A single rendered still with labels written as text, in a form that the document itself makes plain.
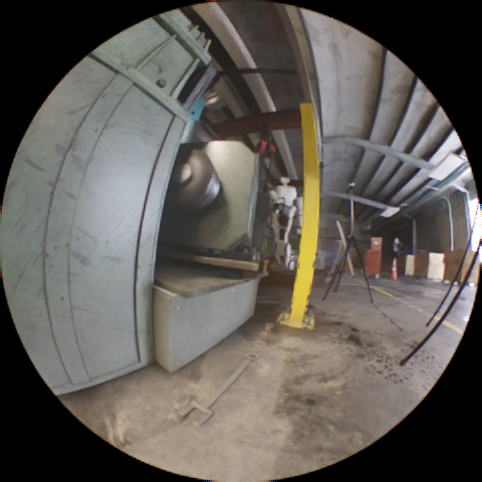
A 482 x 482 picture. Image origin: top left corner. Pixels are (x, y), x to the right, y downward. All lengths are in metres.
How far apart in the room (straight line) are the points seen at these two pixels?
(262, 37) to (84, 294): 1.82
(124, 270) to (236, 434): 0.47
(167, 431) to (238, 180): 0.77
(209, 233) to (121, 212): 0.31
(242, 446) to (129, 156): 0.70
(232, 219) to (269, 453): 0.68
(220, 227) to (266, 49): 1.57
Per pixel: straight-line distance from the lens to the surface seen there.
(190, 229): 0.62
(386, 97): 6.71
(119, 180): 0.44
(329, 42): 5.57
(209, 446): 0.44
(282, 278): 2.08
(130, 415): 0.49
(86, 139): 0.42
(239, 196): 0.60
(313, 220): 1.03
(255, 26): 1.68
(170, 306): 0.45
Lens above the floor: 0.41
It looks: 3 degrees up
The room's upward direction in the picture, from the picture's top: 7 degrees clockwise
